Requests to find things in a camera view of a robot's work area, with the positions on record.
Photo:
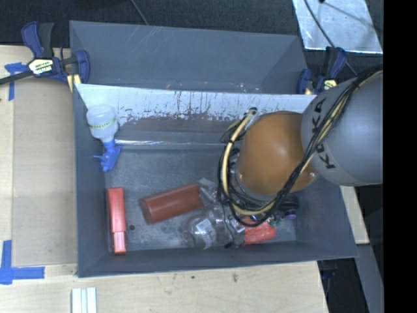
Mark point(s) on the red-orange toy food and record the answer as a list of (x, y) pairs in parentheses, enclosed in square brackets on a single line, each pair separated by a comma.
[(259, 235)]

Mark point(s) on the pale wood board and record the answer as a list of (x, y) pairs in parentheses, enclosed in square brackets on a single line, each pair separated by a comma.
[(42, 174)]

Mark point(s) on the grey metal bin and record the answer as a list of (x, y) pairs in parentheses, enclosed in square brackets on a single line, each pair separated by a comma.
[(182, 57)]

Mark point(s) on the red flat block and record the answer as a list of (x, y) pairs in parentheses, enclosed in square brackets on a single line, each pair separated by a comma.
[(116, 212)]

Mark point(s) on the white spray bottle blue trigger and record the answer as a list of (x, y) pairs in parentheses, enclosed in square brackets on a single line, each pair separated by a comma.
[(101, 122)]

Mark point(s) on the red-brown flat block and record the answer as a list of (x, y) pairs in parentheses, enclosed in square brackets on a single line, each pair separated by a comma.
[(172, 202)]

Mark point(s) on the clear crumpled plastic piece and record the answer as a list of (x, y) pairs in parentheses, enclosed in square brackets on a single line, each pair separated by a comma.
[(208, 192)]

